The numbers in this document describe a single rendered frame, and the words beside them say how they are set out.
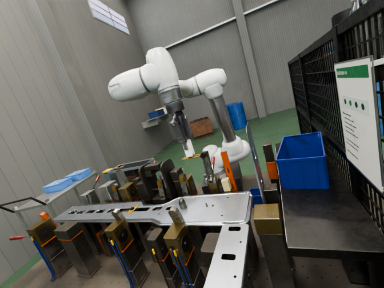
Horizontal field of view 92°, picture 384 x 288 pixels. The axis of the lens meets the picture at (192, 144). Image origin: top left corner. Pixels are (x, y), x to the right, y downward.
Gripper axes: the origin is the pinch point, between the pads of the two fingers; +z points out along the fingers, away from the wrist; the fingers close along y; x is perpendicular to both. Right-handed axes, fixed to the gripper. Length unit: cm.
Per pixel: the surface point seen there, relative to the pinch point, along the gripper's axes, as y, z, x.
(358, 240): 22, 26, 48
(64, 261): 17, 53, -102
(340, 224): 16, 26, 46
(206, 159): -15.5, 12.0, 0.1
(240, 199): -3.4, 29.1, 15.2
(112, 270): 14, 59, -65
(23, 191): -68, 32, -335
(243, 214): 6.6, 29.1, 17.3
